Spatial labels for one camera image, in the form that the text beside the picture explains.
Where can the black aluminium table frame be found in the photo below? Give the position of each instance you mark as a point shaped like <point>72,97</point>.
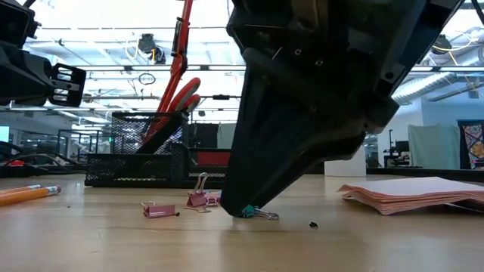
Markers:
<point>423,173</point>

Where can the pale green cloth screen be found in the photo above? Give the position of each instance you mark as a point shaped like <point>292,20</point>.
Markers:
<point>427,147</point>
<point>226,136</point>

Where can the pink binder clip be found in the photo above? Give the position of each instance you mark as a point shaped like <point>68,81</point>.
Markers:
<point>196,200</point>
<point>213,198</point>
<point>159,210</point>

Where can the black metal rack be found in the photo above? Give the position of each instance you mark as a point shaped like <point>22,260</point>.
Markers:
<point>221,97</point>

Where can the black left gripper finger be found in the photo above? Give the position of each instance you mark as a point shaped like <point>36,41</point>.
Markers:
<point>53,85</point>

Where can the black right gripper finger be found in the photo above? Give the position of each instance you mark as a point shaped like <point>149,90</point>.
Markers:
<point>272,151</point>

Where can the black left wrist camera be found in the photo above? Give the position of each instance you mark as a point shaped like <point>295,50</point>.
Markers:
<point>15,19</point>

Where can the lit monitor screen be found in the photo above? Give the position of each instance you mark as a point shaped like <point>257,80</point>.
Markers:
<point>4,134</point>

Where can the black cage frame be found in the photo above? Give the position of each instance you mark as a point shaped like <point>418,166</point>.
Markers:
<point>75,131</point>

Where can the blue binder clip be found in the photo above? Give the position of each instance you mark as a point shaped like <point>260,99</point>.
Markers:
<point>249,211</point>

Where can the black mesh desk organizer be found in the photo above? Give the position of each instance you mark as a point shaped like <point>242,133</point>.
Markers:
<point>125,170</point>

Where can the pink sticky note pad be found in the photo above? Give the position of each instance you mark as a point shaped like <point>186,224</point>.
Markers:
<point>408,189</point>

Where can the colourful wall art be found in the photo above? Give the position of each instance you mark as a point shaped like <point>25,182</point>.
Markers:
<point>472,143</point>

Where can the green plant in white pot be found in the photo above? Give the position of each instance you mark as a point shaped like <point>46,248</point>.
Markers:
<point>348,166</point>

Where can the black monitor cart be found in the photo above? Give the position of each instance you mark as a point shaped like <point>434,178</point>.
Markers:
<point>401,147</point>

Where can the small black crumb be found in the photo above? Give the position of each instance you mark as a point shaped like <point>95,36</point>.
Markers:
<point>313,224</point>

